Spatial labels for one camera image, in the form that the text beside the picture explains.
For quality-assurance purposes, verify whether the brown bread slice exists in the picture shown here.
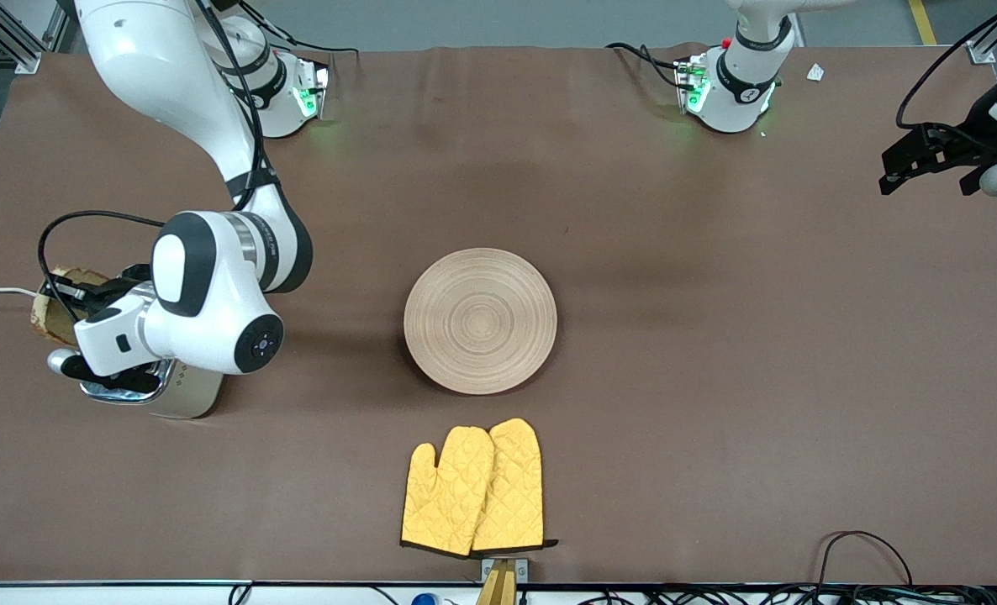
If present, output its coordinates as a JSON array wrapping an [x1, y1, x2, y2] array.
[[31, 266, 111, 348]]

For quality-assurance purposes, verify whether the round wooden plate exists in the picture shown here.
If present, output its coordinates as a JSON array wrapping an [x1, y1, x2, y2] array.
[[404, 247, 558, 396]]

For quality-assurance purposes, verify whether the beige chrome two-slot toaster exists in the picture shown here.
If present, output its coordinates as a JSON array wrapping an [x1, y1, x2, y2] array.
[[79, 357, 227, 419]]

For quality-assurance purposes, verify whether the yellow floor tape strip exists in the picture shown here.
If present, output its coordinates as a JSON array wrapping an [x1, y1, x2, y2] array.
[[908, 0, 939, 45]]

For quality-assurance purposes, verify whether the yellow quilted oven mitt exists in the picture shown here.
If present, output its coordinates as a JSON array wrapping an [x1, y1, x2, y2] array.
[[400, 426, 496, 558], [469, 418, 559, 554]]

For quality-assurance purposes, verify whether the aluminium frame profile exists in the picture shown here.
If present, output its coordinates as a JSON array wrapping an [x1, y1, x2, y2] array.
[[0, 0, 75, 75], [967, 0, 997, 66]]

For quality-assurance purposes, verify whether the black left arm base cable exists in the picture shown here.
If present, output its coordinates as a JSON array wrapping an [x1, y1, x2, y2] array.
[[605, 42, 686, 90]]

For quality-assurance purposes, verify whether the black arm base cable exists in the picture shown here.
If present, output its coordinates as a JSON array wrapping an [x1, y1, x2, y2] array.
[[605, 42, 686, 90], [238, 0, 361, 58]]

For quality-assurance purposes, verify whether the black right arm base cable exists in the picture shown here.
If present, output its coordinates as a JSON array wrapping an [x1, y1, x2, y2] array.
[[238, 0, 361, 58]]

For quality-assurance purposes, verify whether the black looped cable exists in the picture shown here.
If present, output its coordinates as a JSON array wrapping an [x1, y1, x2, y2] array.
[[814, 530, 915, 589]]

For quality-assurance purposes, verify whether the black cable bundle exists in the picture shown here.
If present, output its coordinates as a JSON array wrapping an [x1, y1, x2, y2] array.
[[574, 585, 997, 605]]

